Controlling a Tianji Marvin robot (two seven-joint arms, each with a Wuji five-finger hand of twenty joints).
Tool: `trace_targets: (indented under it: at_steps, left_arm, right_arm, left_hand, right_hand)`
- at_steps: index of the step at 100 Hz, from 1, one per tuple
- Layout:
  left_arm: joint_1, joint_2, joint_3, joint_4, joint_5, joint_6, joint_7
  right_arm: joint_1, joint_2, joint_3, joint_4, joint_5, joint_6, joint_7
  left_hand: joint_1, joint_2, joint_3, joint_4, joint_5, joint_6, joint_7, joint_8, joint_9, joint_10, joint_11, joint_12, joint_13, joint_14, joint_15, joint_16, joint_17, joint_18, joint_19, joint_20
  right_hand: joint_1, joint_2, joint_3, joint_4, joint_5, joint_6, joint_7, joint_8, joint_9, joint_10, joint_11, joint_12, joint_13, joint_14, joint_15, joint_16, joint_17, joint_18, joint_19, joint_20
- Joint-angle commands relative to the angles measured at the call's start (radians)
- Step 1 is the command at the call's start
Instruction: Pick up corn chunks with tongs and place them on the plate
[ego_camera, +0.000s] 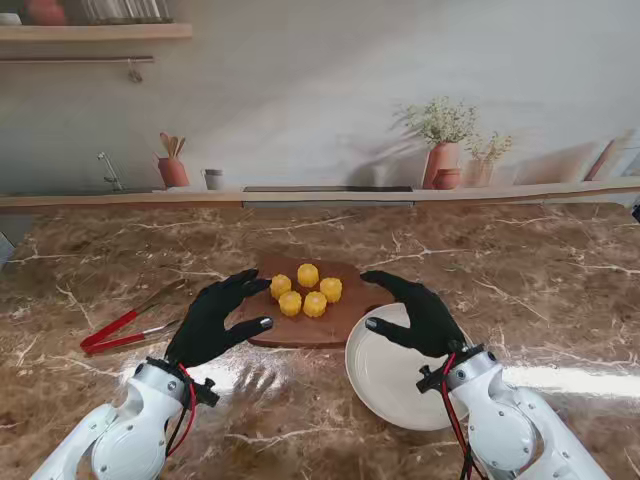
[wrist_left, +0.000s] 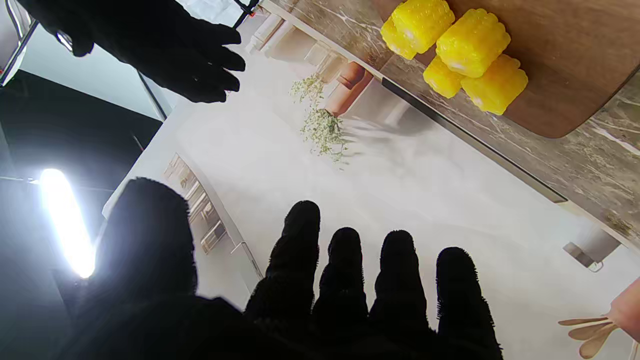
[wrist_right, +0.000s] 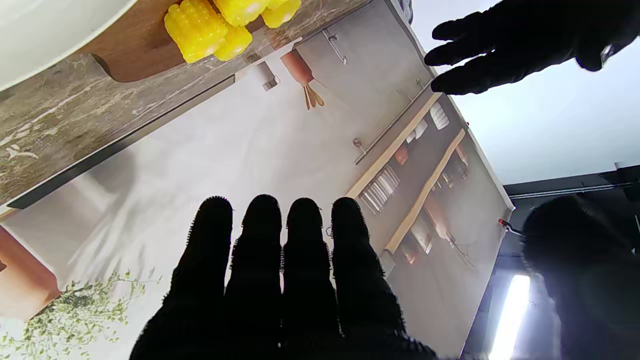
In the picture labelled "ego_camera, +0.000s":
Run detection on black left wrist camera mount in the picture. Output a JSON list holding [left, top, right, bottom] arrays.
[[187, 377, 221, 409]]

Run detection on grey panel piece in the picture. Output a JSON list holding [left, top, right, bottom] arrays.
[[0, 229, 16, 271]]

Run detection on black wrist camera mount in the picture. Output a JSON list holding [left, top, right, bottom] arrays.
[[416, 365, 451, 396], [187, 377, 221, 409]]

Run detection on white round plate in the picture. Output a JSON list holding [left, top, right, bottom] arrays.
[[344, 302, 481, 432]]

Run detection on left arm red black cable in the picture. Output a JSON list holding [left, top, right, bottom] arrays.
[[164, 362, 199, 457]]

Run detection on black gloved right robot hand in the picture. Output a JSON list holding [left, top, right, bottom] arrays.
[[359, 270, 474, 359]]

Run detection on right arm red black cable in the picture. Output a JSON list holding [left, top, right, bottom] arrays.
[[439, 352, 489, 480]]

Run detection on printed kitchen scene backdrop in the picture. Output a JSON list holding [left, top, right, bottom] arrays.
[[0, 0, 640, 216]]

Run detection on arm red black cable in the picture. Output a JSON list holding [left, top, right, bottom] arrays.
[[164, 362, 199, 457], [439, 352, 489, 480]]

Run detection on red handled steel tongs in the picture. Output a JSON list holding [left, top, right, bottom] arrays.
[[79, 279, 189, 356]]

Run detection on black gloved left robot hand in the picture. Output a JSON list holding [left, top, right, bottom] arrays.
[[164, 268, 276, 369]]

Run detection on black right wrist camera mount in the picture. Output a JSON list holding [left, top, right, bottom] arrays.
[[416, 365, 451, 396]]

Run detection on brown wooden cutting board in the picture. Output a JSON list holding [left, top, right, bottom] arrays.
[[238, 257, 386, 350]]

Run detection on yellow corn chunk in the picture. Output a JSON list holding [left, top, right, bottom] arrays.
[[319, 277, 344, 304], [269, 273, 293, 301], [302, 291, 328, 319], [296, 262, 320, 289], [278, 290, 303, 318]]

